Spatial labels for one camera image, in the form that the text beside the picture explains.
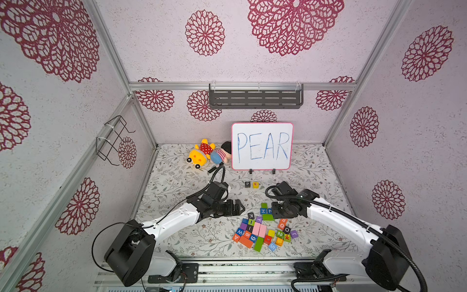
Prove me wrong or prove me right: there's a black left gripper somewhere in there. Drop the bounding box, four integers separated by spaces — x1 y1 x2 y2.
212 198 246 220

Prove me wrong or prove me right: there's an orange A block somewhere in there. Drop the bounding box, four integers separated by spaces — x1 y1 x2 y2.
232 234 241 243

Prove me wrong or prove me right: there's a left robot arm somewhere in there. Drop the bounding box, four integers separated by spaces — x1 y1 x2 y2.
104 193 245 287

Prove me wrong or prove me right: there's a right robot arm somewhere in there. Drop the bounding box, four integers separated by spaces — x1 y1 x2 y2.
272 189 420 292

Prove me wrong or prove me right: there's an orange R block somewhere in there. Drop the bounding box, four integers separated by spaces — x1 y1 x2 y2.
278 219 288 231

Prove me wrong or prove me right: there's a blue W block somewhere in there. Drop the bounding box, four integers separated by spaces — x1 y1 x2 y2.
236 228 244 237

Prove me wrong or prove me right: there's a purple block right end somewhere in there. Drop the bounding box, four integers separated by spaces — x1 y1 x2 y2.
290 230 299 238

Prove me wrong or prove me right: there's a blue H block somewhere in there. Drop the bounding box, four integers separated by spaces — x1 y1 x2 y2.
260 208 272 215

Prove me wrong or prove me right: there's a pink rectangular block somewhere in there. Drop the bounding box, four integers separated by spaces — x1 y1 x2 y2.
252 223 267 238

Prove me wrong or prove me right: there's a long orange block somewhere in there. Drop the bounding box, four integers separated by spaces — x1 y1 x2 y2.
239 236 254 249

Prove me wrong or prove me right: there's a green lower long block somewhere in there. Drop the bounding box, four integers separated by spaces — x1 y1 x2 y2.
254 237 264 253

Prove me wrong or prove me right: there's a light blue S block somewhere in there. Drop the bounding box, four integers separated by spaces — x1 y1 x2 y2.
268 242 278 253

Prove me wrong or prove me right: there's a black marker pen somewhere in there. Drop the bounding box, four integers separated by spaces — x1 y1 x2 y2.
208 165 223 173

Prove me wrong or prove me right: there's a pink striped plush doll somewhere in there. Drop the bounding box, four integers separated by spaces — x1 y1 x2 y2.
210 141 232 166

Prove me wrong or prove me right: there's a yellow plush toy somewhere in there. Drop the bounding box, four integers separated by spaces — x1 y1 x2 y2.
186 139 216 169

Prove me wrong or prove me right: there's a pink framed whiteboard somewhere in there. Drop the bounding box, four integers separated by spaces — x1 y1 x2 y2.
231 122 294 171

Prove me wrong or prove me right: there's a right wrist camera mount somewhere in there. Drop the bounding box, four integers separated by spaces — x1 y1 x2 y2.
272 181 297 201

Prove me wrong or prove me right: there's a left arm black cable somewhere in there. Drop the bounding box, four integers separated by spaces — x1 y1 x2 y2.
90 165 226 273

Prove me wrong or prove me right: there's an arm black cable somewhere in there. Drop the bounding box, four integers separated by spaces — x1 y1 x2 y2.
265 185 428 292
90 165 226 273

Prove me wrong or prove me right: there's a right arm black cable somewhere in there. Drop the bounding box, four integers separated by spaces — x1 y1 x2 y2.
265 185 428 292

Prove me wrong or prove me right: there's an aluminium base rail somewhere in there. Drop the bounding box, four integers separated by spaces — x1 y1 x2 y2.
92 258 400 287

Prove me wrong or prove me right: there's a grey wall shelf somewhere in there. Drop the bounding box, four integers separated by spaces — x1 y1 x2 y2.
208 83 304 110

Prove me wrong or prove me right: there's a black wire wall rack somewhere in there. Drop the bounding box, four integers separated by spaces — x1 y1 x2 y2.
95 115 137 169

